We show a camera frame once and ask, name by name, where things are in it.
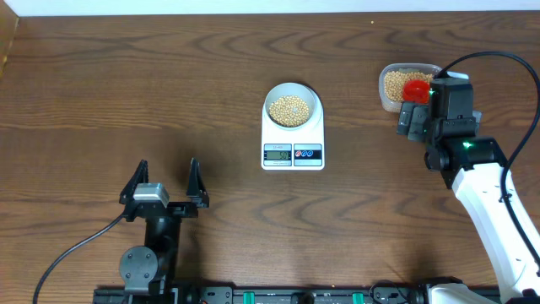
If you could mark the soybeans in bowl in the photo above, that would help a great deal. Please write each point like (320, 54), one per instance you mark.
(289, 111)

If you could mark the black mounting rail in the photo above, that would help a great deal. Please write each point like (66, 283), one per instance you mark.
(191, 294)

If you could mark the clear plastic container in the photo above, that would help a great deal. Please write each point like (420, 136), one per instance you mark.
(392, 106)

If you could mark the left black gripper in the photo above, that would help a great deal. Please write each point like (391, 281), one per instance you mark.
(194, 192)

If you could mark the red measuring scoop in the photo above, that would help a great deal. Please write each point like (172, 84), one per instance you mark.
(417, 91)

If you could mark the grey bowl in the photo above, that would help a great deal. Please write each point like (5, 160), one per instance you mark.
(284, 89)

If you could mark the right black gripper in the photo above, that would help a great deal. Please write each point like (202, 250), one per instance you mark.
(412, 115)

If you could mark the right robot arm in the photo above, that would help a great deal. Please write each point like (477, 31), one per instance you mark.
(476, 170)

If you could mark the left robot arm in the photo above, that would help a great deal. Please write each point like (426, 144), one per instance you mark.
(148, 271)

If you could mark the white digital kitchen scale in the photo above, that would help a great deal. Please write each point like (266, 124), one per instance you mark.
(298, 149)

